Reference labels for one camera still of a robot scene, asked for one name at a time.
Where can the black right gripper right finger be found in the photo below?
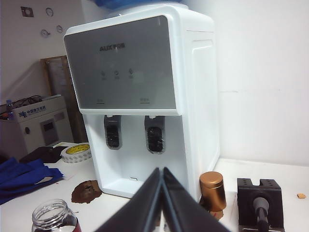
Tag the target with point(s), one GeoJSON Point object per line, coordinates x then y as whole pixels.
{"type": "Point", "coordinates": [183, 212]}

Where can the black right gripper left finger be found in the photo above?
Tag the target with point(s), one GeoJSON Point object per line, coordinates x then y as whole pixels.
{"type": "Point", "coordinates": [142, 207]}

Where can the glass bottle with red bands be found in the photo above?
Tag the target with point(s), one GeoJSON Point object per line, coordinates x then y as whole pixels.
{"type": "Point", "coordinates": [50, 213]}

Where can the grey dispenser tap lever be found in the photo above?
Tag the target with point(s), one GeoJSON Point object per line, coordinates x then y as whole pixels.
{"type": "Point", "coordinates": [112, 135]}
{"type": "Point", "coordinates": [155, 137]}

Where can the white AUX water dispenser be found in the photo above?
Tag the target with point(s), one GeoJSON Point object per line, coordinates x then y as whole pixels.
{"type": "Point", "coordinates": [193, 96]}

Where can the small bottle with blue cap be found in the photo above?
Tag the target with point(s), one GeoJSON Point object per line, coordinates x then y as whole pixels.
{"type": "Point", "coordinates": [9, 110]}

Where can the blue water jug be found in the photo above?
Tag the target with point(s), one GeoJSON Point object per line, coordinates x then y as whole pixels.
{"type": "Point", "coordinates": [103, 2]}

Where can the gold metal canister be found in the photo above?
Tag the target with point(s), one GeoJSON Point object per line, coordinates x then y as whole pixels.
{"type": "Point", "coordinates": [212, 191]}

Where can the black soldering iron stand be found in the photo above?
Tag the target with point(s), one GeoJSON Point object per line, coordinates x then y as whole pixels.
{"type": "Point", "coordinates": [243, 205]}

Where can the black soldering iron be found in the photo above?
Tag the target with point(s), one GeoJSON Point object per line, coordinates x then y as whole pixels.
{"type": "Point", "coordinates": [260, 205]}

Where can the white double-sided tape roll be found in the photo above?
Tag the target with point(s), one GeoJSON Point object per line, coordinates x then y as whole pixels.
{"type": "Point", "coordinates": [74, 153]}

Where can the black flat pouch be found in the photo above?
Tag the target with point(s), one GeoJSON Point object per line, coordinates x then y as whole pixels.
{"type": "Point", "coordinates": [41, 154]}

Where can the small orange chip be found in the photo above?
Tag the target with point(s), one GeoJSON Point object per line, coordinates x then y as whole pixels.
{"type": "Point", "coordinates": [300, 195]}

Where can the blue cloth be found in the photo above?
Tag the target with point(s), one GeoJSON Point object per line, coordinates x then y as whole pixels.
{"type": "Point", "coordinates": [21, 176]}

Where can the white box with blue logo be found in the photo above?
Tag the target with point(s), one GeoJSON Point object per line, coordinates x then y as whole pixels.
{"type": "Point", "coordinates": [55, 113]}

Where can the wooden frame with bubble wrap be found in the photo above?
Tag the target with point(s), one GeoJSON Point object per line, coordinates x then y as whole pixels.
{"type": "Point", "coordinates": [58, 77]}

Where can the round wall hook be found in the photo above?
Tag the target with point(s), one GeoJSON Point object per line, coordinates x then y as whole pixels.
{"type": "Point", "coordinates": [49, 11]}
{"type": "Point", "coordinates": [59, 28]}
{"type": "Point", "coordinates": [45, 33]}

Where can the black square wall sticker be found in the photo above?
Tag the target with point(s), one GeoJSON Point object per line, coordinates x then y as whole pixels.
{"type": "Point", "coordinates": [27, 11]}

